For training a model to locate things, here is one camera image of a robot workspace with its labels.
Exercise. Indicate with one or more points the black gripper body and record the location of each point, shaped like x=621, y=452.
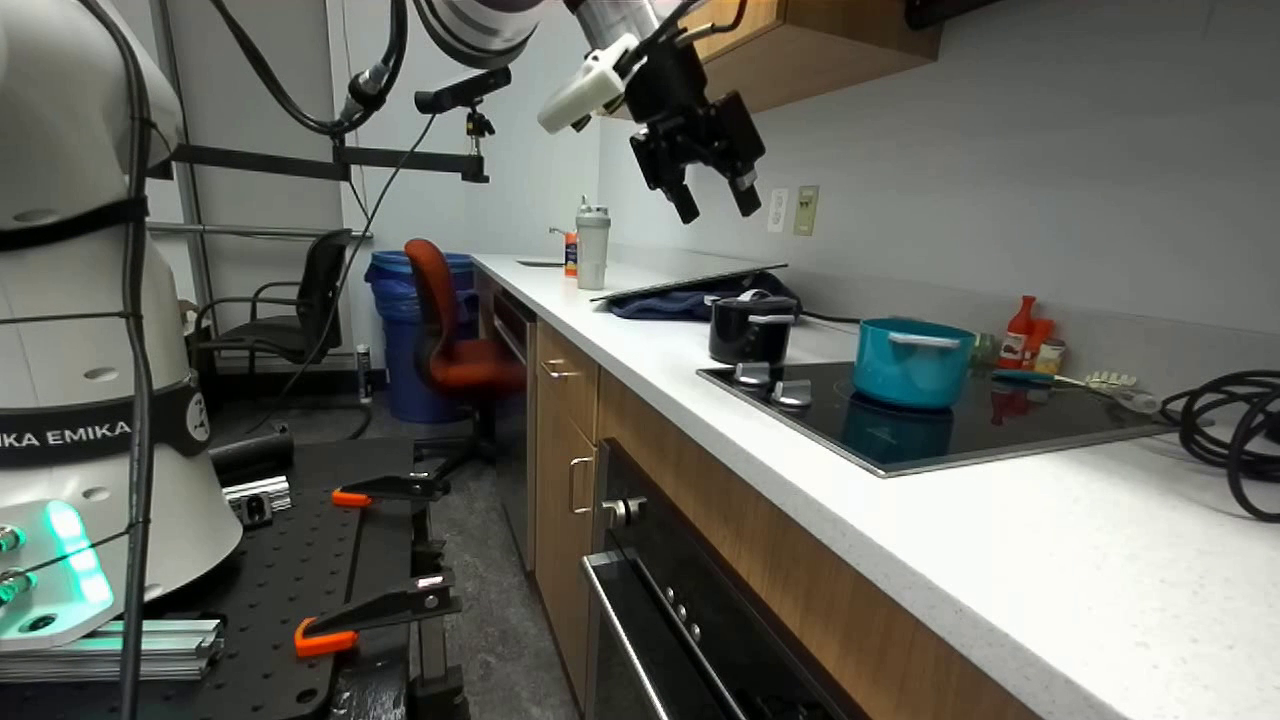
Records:
x=693, y=112

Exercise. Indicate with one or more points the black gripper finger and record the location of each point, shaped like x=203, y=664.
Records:
x=681, y=196
x=742, y=190

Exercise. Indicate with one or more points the silver pot lid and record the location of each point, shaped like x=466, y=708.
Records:
x=754, y=306

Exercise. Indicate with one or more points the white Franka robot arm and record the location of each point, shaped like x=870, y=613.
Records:
x=66, y=335

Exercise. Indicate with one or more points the white tumbler with lid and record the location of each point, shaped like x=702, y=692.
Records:
x=593, y=245

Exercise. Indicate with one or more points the black pot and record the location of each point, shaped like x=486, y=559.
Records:
x=750, y=342

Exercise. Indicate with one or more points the blue pot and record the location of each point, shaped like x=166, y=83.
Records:
x=913, y=367

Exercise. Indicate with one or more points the small orange bottle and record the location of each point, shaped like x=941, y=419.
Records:
x=569, y=255

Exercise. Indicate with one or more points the silver stove knob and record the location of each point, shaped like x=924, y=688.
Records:
x=793, y=392
x=754, y=375

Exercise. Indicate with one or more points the red office chair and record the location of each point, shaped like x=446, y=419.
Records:
x=461, y=354

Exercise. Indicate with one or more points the silver oven knob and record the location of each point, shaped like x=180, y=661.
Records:
x=621, y=510

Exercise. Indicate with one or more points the red ketchup bottle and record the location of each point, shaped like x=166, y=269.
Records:
x=1027, y=335

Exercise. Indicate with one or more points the blue trash bin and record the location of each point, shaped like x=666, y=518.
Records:
x=393, y=344

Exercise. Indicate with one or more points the black glass cooktop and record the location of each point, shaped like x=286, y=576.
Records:
x=1014, y=421

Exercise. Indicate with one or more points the black horizontal boom bar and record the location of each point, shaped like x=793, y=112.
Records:
x=292, y=159

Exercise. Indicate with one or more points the black office chair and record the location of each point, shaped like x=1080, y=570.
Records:
x=303, y=306

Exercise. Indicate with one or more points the orange black clamp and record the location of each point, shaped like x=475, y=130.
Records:
x=363, y=613
x=384, y=491

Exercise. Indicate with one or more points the black perforated breadboard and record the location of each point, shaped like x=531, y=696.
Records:
x=292, y=575

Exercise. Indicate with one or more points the aluminium extrusion bar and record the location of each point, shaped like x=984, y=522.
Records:
x=107, y=653

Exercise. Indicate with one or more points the white wall outlet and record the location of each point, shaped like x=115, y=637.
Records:
x=777, y=209

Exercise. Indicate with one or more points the beige wall outlet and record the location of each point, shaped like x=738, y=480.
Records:
x=806, y=209

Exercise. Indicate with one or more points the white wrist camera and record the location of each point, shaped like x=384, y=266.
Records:
x=584, y=84

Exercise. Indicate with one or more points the small wooden wall cabinet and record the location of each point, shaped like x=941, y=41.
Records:
x=824, y=44

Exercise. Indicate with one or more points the black camera on stand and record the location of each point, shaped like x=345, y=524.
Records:
x=466, y=90

